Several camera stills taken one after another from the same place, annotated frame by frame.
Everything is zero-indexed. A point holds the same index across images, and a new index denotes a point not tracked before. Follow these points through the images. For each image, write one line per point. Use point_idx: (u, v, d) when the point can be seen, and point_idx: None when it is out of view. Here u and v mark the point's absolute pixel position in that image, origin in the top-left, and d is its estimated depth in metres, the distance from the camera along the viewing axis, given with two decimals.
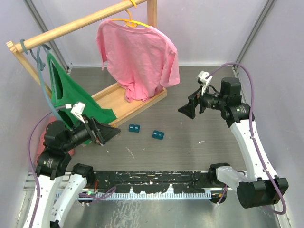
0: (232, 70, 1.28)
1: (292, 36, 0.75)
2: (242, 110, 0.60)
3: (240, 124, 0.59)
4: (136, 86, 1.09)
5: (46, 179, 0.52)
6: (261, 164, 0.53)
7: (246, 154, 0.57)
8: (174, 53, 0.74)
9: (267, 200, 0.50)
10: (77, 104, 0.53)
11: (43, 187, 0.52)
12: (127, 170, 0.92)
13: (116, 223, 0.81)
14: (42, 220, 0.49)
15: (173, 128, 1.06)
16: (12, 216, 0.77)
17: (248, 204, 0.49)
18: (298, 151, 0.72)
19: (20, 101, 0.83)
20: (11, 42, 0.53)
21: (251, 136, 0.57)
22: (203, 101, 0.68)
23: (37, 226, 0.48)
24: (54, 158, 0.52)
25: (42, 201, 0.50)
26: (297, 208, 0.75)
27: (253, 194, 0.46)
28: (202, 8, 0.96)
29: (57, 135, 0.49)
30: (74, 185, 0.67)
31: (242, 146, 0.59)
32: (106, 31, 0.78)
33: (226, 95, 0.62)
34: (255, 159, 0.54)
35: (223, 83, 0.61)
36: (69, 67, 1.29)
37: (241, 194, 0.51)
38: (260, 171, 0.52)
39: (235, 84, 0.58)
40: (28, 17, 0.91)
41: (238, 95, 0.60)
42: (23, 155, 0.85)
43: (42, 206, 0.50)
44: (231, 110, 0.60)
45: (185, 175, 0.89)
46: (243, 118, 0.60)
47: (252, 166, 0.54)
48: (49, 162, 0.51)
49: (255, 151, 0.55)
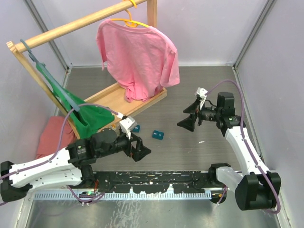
0: (232, 70, 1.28)
1: (292, 35, 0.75)
2: (234, 120, 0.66)
3: (232, 129, 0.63)
4: (136, 86, 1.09)
5: (65, 157, 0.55)
6: (252, 161, 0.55)
7: (239, 154, 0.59)
8: (174, 53, 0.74)
9: (264, 200, 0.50)
10: (131, 121, 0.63)
11: (58, 160, 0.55)
12: (127, 170, 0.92)
13: (116, 223, 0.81)
14: (28, 177, 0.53)
15: (173, 128, 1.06)
16: (12, 216, 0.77)
17: (246, 204, 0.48)
18: (298, 151, 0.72)
19: (20, 101, 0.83)
20: (11, 42, 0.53)
21: (243, 137, 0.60)
22: (202, 115, 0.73)
23: (22, 176, 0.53)
24: (86, 152, 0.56)
25: (44, 167, 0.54)
26: (297, 209, 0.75)
27: (247, 188, 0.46)
28: (202, 8, 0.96)
29: (103, 142, 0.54)
30: (69, 177, 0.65)
31: (235, 148, 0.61)
32: (106, 31, 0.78)
33: (222, 107, 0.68)
34: (247, 157, 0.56)
35: (218, 97, 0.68)
36: (69, 67, 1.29)
37: (239, 195, 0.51)
38: (251, 166, 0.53)
39: (229, 98, 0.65)
40: (28, 17, 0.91)
41: (232, 108, 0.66)
42: (23, 155, 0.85)
43: (38, 169, 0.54)
44: (225, 120, 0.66)
45: (185, 175, 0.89)
46: (235, 125, 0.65)
47: (245, 164, 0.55)
48: (81, 151, 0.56)
49: (246, 150, 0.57)
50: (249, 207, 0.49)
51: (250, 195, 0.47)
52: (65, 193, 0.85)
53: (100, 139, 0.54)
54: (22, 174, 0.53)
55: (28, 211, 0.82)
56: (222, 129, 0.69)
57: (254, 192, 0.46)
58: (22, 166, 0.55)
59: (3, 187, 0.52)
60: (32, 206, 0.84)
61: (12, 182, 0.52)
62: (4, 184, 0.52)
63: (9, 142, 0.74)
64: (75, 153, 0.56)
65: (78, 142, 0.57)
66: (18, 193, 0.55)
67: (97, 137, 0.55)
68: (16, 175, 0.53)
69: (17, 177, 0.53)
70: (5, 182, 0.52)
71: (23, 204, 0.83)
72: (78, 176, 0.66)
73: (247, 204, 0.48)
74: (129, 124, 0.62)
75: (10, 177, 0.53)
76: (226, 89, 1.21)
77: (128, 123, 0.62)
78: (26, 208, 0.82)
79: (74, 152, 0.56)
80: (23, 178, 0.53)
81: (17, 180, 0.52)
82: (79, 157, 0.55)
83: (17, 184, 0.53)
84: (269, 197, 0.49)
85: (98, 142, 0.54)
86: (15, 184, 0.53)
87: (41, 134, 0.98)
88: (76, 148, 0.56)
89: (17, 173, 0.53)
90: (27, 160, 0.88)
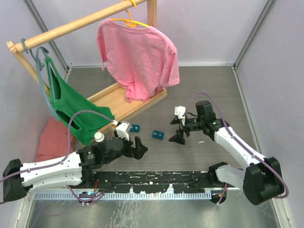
0: (232, 70, 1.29)
1: (292, 36, 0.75)
2: (218, 125, 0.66)
3: (218, 131, 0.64)
4: (136, 86, 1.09)
5: (77, 160, 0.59)
6: (247, 153, 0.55)
7: (233, 151, 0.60)
8: (174, 53, 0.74)
9: (275, 189, 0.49)
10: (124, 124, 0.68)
11: (70, 163, 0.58)
12: (127, 170, 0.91)
13: (116, 223, 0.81)
14: (39, 176, 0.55)
15: (173, 128, 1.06)
16: (12, 216, 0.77)
17: (257, 198, 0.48)
18: (298, 152, 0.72)
19: (21, 101, 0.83)
20: (11, 42, 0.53)
21: (232, 135, 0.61)
22: (187, 127, 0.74)
23: (34, 175, 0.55)
24: (95, 158, 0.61)
25: (56, 168, 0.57)
26: (297, 209, 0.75)
27: (251, 178, 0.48)
28: (202, 9, 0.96)
29: (112, 148, 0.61)
30: (69, 177, 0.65)
31: (229, 147, 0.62)
32: (106, 31, 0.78)
33: (203, 115, 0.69)
34: (242, 151, 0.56)
35: (196, 106, 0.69)
36: (69, 67, 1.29)
37: (248, 192, 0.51)
38: (249, 157, 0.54)
39: (206, 105, 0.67)
40: (28, 17, 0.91)
41: (211, 113, 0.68)
42: (23, 155, 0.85)
43: (50, 169, 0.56)
44: (210, 126, 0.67)
45: (185, 175, 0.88)
46: (220, 127, 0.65)
47: (242, 157, 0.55)
48: (90, 156, 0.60)
49: (239, 146, 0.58)
50: (261, 200, 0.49)
51: (256, 185, 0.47)
52: (65, 193, 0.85)
53: (109, 145, 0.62)
54: (33, 172, 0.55)
55: (28, 212, 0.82)
56: (210, 135, 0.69)
57: (261, 181, 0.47)
58: (33, 165, 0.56)
59: (13, 185, 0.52)
60: (32, 206, 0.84)
61: (23, 180, 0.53)
62: (14, 181, 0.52)
63: (9, 142, 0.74)
64: (85, 158, 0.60)
65: (86, 148, 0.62)
66: (20, 193, 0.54)
67: (106, 144, 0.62)
68: (27, 174, 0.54)
69: (29, 175, 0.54)
70: (16, 179, 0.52)
71: (23, 204, 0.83)
72: (79, 176, 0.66)
73: (259, 197, 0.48)
74: (126, 128, 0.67)
75: (21, 175, 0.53)
76: (227, 89, 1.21)
77: (124, 127, 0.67)
78: (26, 208, 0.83)
79: (83, 157, 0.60)
80: (34, 177, 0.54)
81: (29, 178, 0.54)
82: (89, 162, 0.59)
83: (26, 182, 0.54)
84: (276, 184, 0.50)
85: (108, 148, 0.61)
86: (25, 182, 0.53)
87: (41, 134, 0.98)
88: (86, 154, 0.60)
89: (28, 171, 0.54)
90: (27, 160, 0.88)
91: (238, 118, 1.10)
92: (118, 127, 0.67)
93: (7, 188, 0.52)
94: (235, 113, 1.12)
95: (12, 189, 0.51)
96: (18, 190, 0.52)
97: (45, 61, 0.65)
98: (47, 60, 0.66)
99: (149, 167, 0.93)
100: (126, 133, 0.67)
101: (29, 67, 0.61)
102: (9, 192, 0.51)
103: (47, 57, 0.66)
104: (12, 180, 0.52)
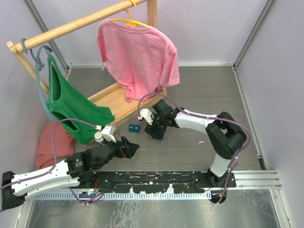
0: (232, 70, 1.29)
1: (292, 36, 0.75)
2: (174, 112, 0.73)
3: (177, 116, 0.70)
4: (136, 86, 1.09)
5: (65, 168, 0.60)
6: (203, 118, 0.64)
7: (194, 124, 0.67)
8: (174, 53, 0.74)
9: (240, 136, 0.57)
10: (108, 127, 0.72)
11: (58, 171, 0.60)
12: (127, 171, 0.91)
13: (116, 223, 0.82)
14: (29, 186, 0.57)
15: (173, 128, 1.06)
16: (12, 216, 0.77)
17: (228, 150, 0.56)
18: (298, 152, 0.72)
19: (21, 101, 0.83)
20: (11, 42, 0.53)
21: (187, 113, 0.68)
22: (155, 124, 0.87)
23: (23, 185, 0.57)
24: (83, 165, 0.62)
25: (44, 177, 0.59)
26: (297, 209, 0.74)
27: (211, 134, 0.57)
28: (202, 9, 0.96)
29: (99, 156, 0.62)
30: (64, 181, 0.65)
31: (189, 124, 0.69)
32: (106, 31, 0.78)
33: (161, 113, 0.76)
34: (199, 119, 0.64)
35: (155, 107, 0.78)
36: (69, 67, 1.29)
37: (223, 151, 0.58)
38: (205, 120, 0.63)
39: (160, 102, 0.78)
40: (28, 16, 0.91)
41: (167, 107, 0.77)
42: (23, 156, 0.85)
43: (39, 179, 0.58)
44: (170, 116, 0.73)
45: (185, 175, 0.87)
46: (177, 113, 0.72)
47: (201, 124, 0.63)
48: (79, 163, 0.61)
49: (195, 117, 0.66)
50: (232, 151, 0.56)
51: (218, 137, 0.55)
52: (65, 193, 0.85)
53: (95, 153, 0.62)
54: (24, 183, 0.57)
55: (28, 212, 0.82)
56: (173, 124, 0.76)
57: (221, 134, 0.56)
58: (24, 175, 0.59)
59: (6, 195, 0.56)
60: (32, 206, 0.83)
61: (14, 191, 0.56)
62: (6, 191, 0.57)
63: (9, 143, 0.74)
64: (73, 166, 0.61)
65: (75, 155, 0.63)
66: (14, 201, 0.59)
67: (93, 151, 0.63)
68: (18, 185, 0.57)
69: (19, 186, 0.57)
70: (8, 191, 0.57)
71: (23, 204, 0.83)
72: (75, 179, 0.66)
73: (229, 149, 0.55)
74: (109, 130, 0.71)
75: (12, 186, 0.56)
76: (227, 89, 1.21)
77: (108, 129, 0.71)
78: (26, 208, 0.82)
79: (72, 165, 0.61)
80: (24, 187, 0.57)
81: (19, 189, 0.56)
82: (78, 169, 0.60)
83: (18, 193, 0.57)
84: (236, 131, 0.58)
85: (94, 156, 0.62)
86: (16, 192, 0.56)
87: (41, 134, 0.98)
88: (74, 162, 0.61)
89: (19, 183, 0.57)
90: (27, 160, 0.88)
91: (238, 118, 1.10)
92: (102, 131, 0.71)
93: (2, 199, 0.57)
94: (235, 113, 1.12)
95: (5, 199, 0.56)
96: (12, 199, 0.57)
97: (47, 61, 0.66)
98: (50, 59, 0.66)
99: (149, 168, 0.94)
100: (111, 135, 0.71)
101: (29, 67, 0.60)
102: (4, 201, 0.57)
103: (50, 56, 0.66)
104: (4, 191, 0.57)
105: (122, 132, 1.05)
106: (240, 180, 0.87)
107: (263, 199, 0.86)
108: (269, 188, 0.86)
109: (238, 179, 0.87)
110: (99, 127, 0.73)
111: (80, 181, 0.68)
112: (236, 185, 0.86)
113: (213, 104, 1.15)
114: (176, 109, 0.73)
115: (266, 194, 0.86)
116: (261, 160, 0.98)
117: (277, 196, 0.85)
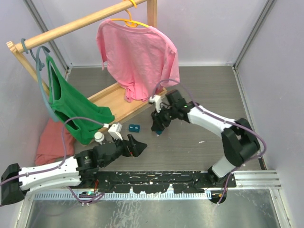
0: (232, 70, 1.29)
1: (292, 36, 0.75)
2: (189, 106, 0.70)
3: (191, 111, 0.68)
4: (136, 86, 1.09)
5: (74, 164, 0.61)
6: (219, 121, 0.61)
7: (208, 125, 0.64)
8: (174, 53, 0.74)
9: (253, 147, 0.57)
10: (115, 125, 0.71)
11: (67, 167, 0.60)
12: (127, 171, 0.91)
13: (116, 223, 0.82)
14: (37, 180, 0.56)
15: (173, 128, 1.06)
16: (12, 216, 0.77)
17: (239, 158, 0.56)
18: (298, 152, 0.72)
19: (21, 101, 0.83)
20: (11, 42, 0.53)
21: (203, 111, 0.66)
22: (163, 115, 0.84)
23: (32, 179, 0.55)
24: (91, 163, 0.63)
25: (53, 172, 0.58)
26: (297, 209, 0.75)
27: (225, 140, 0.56)
28: (202, 9, 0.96)
29: (105, 154, 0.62)
30: (67, 179, 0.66)
31: (204, 123, 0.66)
32: (106, 31, 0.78)
33: (174, 103, 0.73)
34: (215, 121, 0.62)
35: (167, 96, 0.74)
36: (69, 67, 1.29)
37: (232, 158, 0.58)
38: (222, 124, 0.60)
39: (175, 92, 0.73)
40: (28, 16, 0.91)
41: (181, 99, 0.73)
42: (23, 155, 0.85)
43: (48, 173, 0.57)
44: (183, 109, 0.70)
45: (185, 175, 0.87)
46: (191, 108, 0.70)
47: (216, 127, 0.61)
48: (86, 161, 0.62)
49: (211, 118, 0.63)
50: (243, 160, 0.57)
51: (232, 144, 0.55)
52: (65, 193, 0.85)
53: (102, 150, 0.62)
54: (32, 176, 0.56)
55: (28, 211, 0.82)
56: (184, 118, 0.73)
57: (236, 141, 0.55)
58: (31, 169, 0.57)
59: (13, 188, 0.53)
60: (32, 206, 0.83)
61: (22, 184, 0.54)
62: (14, 184, 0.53)
63: (8, 143, 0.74)
64: (81, 163, 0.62)
65: (83, 153, 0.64)
66: (17, 196, 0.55)
67: (99, 149, 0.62)
68: (26, 178, 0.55)
69: (27, 179, 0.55)
70: (14, 184, 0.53)
71: (23, 204, 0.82)
72: (78, 177, 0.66)
73: (240, 158, 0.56)
74: (116, 128, 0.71)
75: (19, 179, 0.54)
76: (226, 89, 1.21)
77: (114, 128, 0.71)
78: (26, 207, 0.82)
79: (80, 162, 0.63)
80: (33, 181, 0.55)
81: (27, 183, 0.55)
82: (85, 166, 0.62)
83: (24, 186, 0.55)
84: (251, 141, 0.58)
85: (100, 154, 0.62)
86: (23, 186, 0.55)
87: (41, 134, 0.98)
88: (82, 159, 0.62)
89: (27, 175, 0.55)
90: (27, 160, 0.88)
91: (238, 118, 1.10)
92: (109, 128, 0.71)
93: (5, 192, 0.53)
94: (235, 113, 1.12)
95: (11, 193, 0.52)
96: (17, 194, 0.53)
97: (46, 61, 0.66)
98: (48, 59, 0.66)
99: (149, 167, 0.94)
100: (118, 133, 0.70)
101: (29, 67, 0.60)
102: (7, 195, 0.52)
103: (48, 56, 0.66)
104: (10, 184, 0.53)
105: (122, 132, 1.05)
106: (240, 180, 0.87)
107: (263, 199, 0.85)
108: (269, 188, 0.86)
109: (238, 179, 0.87)
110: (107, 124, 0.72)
111: (80, 180, 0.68)
112: (236, 185, 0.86)
113: (213, 104, 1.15)
114: (191, 102, 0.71)
115: (266, 194, 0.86)
116: (261, 160, 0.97)
117: (277, 196, 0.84)
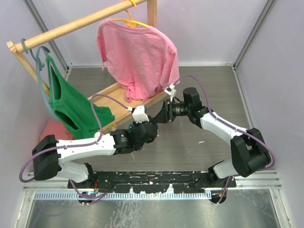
0: (232, 71, 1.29)
1: (292, 36, 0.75)
2: (202, 111, 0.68)
3: (204, 116, 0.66)
4: (136, 86, 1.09)
5: (111, 141, 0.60)
6: (231, 128, 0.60)
7: (219, 130, 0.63)
8: (174, 53, 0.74)
9: (262, 158, 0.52)
10: (139, 108, 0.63)
11: (104, 143, 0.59)
12: (127, 171, 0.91)
13: (116, 223, 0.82)
14: (75, 154, 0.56)
15: (173, 128, 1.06)
16: (12, 216, 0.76)
17: (247, 169, 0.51)
18: (298, 152, 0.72)
19: (21, 101, 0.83)
20: (11, 42, 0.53)
21: (215, 118, 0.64)
22: (173, 111, 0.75)
23: (71, 152, 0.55)
24: (127, 141, 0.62)
25: (91, 147, 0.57)
26: (297, 209, 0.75)
27: (235, 148, 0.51)
28: (202, 9, 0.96)
29: (147, 133, 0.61)
30: (81, 172, 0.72)
31: (215, 129, 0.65)
32: (106, 31, 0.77)
33: (190, 103, 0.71)
34: (226, 128, 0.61)
35: (184, 94, 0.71)
36: (69, 67, 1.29)
37: (239, 166, 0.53)
38: (232, 132, 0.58)
39: (194, 94, 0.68)
40: (28, 16, 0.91)
41: (198, 101, 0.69)
42: (23, 155, 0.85)
43: (85, 147, 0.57)
44: (195, 114, 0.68)
45: (185, 175, 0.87)
46: (204, 113, 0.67)
47: (227, 134, 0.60)
48: (123, 139, 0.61)
49: (223, 124, 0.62)
50: (251, 171, 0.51)
51: (242, 152, 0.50)
52: (65, 193, 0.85)
53: (146, 129, 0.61)
54: (70, 149, 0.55)
55: (28, 212, 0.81)
56: (197, 123, 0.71)
57: (245, 150, 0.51)
58: (69, 142, 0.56)
59: (52, 159, 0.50)
60: (32, 206, 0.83)
61: (60, 156, 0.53)
62: (54, 156, 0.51)
63: (9, 143, 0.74)
64: (118, 140, 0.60)
65: (119, 131, 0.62)
66: (52, 171, 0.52)
67: (143, 128, 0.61)
68: (64, 150, 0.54)
69: (65, 152, 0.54)
70: (54, 155, 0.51)
71: (23, 204, 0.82)
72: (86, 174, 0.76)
73: (248, 168, 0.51)
74: (143, 109, 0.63)
75: (58, 151, 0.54)
76: (226, 89, 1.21)
77: (141, 109, 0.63)
78: (26, 207, 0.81)
79: (117, 139, 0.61)
80: (70, 154, 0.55)
81: (65, 156, 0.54)
82: (122, 144, 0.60)
83: (63, 158, 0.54)
84: (261, 153, 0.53)
85: (144, 132, 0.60)
86: (62, 158, 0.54)
87: (41, 134, 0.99)
88: (119, 137, 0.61)
89: (65, 147, 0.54)
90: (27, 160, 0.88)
91: (238, 118, 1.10)
92: (135, 112, 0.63)
93: (43, 164, 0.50)
94: (235, 112, 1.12)
95: (51, 164, 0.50)
96: (54, 167, 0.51)
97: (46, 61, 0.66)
98: (48, 59, 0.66)
99: (149, 167, 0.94)
100: (145, 114, 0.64)
101: (29, 67, 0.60)
102: (45, 167, 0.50)
103: (48, 56, 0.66)
104: (50, 156, 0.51)
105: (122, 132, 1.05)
106: (240, 180, 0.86)
107: (263, 199, 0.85)
108: (269, 188, 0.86)
109: (238, 179, 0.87)
110: (131, 109, 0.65)
111: (87, 177, 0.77)
112: (236, 185, 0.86)
113: (212, 104, 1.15)
114: (205, 109, 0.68)
115: (266, 194, 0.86)
116: None
117: (278, 196, 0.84)
